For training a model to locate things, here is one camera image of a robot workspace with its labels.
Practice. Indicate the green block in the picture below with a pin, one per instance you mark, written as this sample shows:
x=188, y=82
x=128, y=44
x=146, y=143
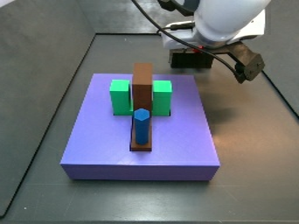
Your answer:
x=162, y=97
x=121, y=97

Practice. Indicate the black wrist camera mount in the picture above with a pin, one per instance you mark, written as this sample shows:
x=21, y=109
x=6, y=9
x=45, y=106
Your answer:
x=250, y=63

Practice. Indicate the green left block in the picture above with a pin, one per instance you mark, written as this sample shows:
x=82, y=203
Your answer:
x=121, y=97

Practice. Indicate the brown tall block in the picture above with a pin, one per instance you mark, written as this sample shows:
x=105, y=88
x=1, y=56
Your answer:
x=142, y=96

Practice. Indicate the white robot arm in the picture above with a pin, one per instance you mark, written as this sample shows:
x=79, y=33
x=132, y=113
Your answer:
x=221, y=21

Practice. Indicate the green right block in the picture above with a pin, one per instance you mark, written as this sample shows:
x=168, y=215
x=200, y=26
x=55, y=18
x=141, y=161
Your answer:
x=162, y=97

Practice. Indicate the black angled holder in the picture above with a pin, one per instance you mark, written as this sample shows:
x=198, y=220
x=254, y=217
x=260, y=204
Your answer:
x=190, y=59

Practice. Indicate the purple board base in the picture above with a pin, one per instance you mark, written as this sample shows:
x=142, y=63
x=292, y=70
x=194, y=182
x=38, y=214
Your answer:
x=184, y=153

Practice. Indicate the red peg object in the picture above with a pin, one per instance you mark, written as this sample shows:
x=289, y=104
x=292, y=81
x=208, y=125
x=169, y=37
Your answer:
x=200, y=48

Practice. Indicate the blue hexagonal peg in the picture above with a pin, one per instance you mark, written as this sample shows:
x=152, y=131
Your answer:
x=142, y=126

